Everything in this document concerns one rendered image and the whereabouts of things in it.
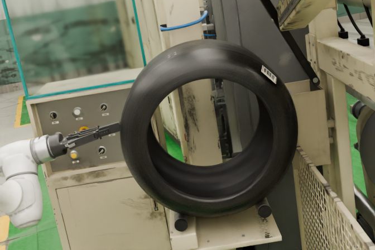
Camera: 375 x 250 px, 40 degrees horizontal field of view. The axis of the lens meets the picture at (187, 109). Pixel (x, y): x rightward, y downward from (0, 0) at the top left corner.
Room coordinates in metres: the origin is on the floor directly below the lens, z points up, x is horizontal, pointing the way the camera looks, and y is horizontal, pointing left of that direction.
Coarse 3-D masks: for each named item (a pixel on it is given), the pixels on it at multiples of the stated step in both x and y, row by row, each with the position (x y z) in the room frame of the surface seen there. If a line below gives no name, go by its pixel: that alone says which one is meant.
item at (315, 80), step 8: (264, 0) 1.83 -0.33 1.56; (272, 8) 1.82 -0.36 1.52; (272, 16) 1.82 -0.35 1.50; (280, 32) 1.84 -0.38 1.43; (288, 32) 1.82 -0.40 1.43; (288, 40) 1.82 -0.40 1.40; (296, 48) 1.82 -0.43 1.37; (296, 56) 1.83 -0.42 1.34; (304, 56) 1.82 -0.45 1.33; (304, 64) 1.82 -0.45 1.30; (312, 72) 1.82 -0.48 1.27; (312, 80) 1.82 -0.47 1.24
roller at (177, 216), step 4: (176, 212) 1.59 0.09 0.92; (176, 216) 1.56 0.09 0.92; (180, 216) 1.55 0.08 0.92; (184, 216) 1.55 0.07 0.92; (176, 220) 1.53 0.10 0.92; (180, 220) 1.52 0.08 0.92; (184, 220) 1.53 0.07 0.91; (176, 224) 1.52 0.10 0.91; (180, 224) 1.52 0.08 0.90; (184, 224) 1.52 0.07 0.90; (176, 228) 1.52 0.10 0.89; (180, 228) 1.52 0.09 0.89; (184, 228) 1.52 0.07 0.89
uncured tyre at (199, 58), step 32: (160, 64) 1.55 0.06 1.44; (192, 64) 1.51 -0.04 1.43; (224, 64) 1.51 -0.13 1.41; (256, 64) 1.53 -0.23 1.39; (128, 96) 1.57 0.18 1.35; (160, 96) 1.50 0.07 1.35; (256, 96) 1.78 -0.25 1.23; (288, 96) 1.54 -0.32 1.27; (128, 128) 1.52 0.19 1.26; (256, 128) 1.80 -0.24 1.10; (288, 128) 1.51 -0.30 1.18; (128, 160) 1.54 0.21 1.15; (160, 160) 1.78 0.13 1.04; (256, 160) 1.76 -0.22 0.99; (288, 160) 1.52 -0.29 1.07; (160, 192) 1.51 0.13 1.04; (192, 192) 1.72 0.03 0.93; (224, 192) 1.70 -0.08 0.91; (256, 192) 1.50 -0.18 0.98
